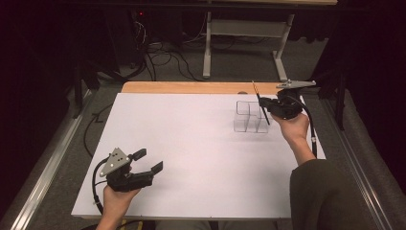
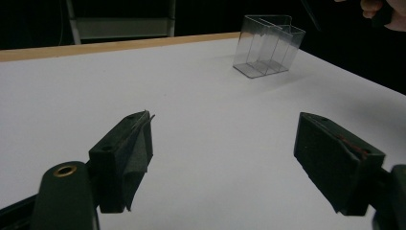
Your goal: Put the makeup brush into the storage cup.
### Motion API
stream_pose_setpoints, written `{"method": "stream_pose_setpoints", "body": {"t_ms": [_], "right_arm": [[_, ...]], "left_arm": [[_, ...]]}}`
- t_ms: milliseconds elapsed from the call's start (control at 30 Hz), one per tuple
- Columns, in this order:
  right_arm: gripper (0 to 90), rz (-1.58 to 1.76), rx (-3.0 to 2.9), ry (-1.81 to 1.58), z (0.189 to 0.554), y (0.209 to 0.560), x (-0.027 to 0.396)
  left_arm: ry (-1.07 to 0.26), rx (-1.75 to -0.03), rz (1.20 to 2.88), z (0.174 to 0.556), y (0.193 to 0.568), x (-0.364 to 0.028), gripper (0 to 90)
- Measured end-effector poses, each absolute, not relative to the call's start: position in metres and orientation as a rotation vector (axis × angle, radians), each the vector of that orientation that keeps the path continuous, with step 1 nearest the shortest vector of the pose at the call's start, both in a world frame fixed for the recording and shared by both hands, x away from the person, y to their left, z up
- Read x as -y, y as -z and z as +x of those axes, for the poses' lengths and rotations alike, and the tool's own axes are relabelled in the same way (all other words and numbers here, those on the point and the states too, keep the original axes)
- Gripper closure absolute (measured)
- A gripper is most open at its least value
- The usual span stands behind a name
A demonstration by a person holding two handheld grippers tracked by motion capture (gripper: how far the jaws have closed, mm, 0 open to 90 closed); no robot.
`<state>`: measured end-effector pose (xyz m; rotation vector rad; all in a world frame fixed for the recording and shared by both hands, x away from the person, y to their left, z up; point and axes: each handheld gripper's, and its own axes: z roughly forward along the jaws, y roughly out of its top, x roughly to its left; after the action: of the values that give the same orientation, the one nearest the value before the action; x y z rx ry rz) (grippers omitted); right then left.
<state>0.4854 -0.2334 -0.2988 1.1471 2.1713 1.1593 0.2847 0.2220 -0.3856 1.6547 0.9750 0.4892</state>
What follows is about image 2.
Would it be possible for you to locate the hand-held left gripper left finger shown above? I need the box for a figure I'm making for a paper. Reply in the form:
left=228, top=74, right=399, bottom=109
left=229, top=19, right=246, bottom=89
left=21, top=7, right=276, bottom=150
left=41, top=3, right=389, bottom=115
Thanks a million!
left=88, top=109, right=156, bottom=215

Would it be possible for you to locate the clear plastic compartment organizer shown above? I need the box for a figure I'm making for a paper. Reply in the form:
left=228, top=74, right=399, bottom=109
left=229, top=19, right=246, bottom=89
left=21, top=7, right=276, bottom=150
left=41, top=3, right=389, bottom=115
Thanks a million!
left=232, top=14, right=306, bottom=80

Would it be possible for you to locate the white metal desk frame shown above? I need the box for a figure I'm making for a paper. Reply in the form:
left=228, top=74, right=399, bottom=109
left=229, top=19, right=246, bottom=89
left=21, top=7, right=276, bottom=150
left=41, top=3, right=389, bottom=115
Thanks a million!
left=65, top=0, right=177, bottom=46

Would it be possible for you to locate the white board sheet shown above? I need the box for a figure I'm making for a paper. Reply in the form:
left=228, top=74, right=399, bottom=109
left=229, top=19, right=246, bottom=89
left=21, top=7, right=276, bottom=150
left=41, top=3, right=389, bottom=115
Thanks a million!
left=0, top=37, right=406, bottom=230

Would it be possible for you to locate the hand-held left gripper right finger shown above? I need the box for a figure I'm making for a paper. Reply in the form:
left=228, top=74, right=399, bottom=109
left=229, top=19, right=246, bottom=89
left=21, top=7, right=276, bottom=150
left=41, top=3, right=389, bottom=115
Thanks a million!
left=292, top=111, right=387, bottom=217

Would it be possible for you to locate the wooden table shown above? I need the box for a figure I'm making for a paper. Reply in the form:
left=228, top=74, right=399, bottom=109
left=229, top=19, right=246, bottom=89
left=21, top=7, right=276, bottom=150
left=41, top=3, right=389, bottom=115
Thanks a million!
left=0, top=31, right=241, bottom=63

